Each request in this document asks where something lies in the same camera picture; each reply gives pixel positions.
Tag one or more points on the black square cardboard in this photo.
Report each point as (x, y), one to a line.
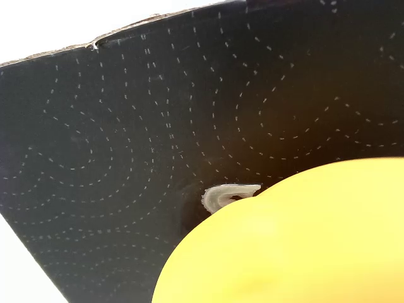
(126, 126)

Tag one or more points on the orange rubber duck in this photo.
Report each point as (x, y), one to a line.
(284, 236)

